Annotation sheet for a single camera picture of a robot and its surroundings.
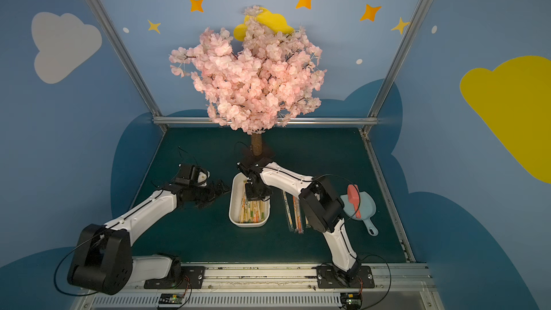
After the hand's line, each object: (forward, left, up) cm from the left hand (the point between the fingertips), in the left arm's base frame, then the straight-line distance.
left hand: (223, 191), depth 88 cm
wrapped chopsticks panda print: (-8, -9, -7) cm, 14 cm away
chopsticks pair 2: (-5, -27, -8) cm, 29 cm away
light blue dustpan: (-2, -62, -7) cm, 62 cm away
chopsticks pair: (-5, -32, -8) cm, 33 cm away
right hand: (0, -14, -4) cm, 14 cm away
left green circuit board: (-36, +13, -9) cm, 40 cm away
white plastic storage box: (+4, -4, -5) cm, 8 cm away
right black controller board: (-35, -50, -10) cm, 62 cm away
